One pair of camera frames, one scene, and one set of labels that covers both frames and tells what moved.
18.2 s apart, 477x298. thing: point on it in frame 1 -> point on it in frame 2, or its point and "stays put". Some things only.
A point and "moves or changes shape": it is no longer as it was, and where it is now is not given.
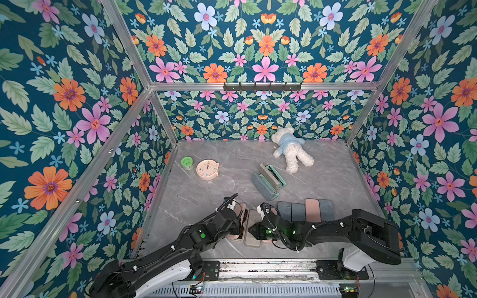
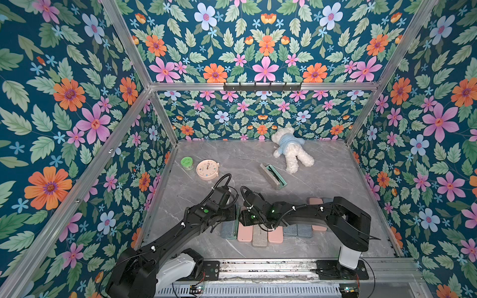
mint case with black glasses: x=272 y=176 stays put
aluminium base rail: x=237 y=270 stays put
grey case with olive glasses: x=264 y=186 moves or changes shape
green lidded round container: x=187 y=162 stays put
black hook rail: x=261 y=87 stays put
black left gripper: x=236 y=224 -> x=232 y=208
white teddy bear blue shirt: x=291 y=146 stays put
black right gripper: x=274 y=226 -> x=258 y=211
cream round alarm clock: x=207 y=169 stays put
